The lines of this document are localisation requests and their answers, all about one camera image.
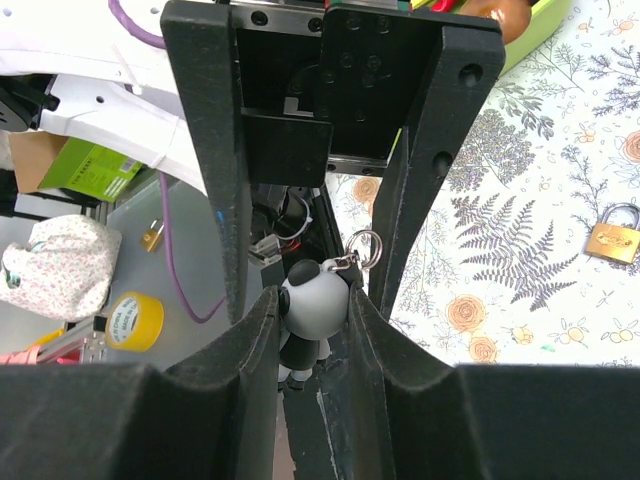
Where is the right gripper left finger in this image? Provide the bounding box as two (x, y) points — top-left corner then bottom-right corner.
(1, 287), (279, 479)

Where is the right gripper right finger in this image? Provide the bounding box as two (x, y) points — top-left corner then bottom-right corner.
(287, 289), (639, 479)

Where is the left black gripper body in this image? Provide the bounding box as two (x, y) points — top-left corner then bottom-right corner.
(232, 1), (444, 185)

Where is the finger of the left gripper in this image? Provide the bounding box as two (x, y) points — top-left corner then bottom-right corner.
(369, 19), (505, 318)
(160, 1), (252, 323)

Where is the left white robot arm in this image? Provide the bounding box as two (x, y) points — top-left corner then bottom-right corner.
(1, 1), (505, 320)

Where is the yellow tape roll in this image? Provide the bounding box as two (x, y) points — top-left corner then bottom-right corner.
(105, 292), (164, 353)

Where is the green plastic tray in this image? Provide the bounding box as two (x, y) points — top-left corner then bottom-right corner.
(501, 0), (572, 75)

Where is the floral tablecloth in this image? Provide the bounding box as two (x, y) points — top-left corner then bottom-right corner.
(324, 0), (640, 369)

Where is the green cardboard box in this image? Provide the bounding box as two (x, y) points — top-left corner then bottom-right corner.
(38, 138), (143, 202)

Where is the floral cloth bag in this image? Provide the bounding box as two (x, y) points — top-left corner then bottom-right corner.
(1, 214), (122, 322)

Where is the small brass padlock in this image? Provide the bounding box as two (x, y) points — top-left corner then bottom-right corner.
(584, 203), (639, 265)

